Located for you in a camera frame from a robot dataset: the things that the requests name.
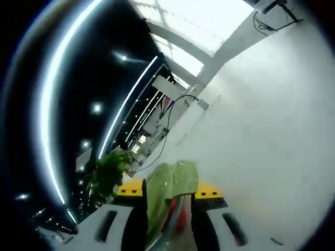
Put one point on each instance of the clear glass container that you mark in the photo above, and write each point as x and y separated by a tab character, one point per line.
170	240

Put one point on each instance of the white plug adapter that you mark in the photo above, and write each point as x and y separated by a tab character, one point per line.
202	104

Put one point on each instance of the green container lid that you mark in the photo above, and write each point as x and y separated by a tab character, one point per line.
170	180

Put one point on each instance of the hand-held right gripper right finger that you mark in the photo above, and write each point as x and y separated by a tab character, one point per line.
217	230

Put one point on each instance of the white tabletop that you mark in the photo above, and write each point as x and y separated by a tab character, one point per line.
261	130

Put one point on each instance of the ceiling air conditioner unit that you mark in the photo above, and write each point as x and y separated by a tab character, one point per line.
83	159

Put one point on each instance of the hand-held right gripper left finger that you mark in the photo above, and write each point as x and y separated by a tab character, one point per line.
110	230

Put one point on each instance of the thin ceiling light strip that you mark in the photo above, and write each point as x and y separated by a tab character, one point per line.
127	104

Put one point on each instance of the long curved ceiling light strip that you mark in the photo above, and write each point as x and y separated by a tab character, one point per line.
44	109

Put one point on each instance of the green potted plant white pot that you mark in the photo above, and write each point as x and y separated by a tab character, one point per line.
110	175

